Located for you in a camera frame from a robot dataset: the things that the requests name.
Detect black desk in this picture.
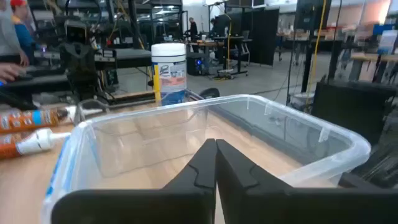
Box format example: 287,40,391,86
0,48,153,103

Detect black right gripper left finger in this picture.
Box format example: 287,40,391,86
51,138,218,224

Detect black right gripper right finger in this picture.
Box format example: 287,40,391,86
216,139,398,224

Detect yellow hanging cable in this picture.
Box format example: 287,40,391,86
306,0,327,105

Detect black room divider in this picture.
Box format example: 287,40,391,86
214,8,280,67

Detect orange sealant tube white nozzle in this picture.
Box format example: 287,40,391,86
0,105,103,135
0,127,72,161

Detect large clear plastic bin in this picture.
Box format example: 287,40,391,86
42,94,372,224

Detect person's hand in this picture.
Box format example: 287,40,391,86
0,63,27,83

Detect Lysol wipes canister white lid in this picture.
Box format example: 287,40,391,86
150,42,188,106

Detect black flat panel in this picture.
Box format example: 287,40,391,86
312,81,398,146

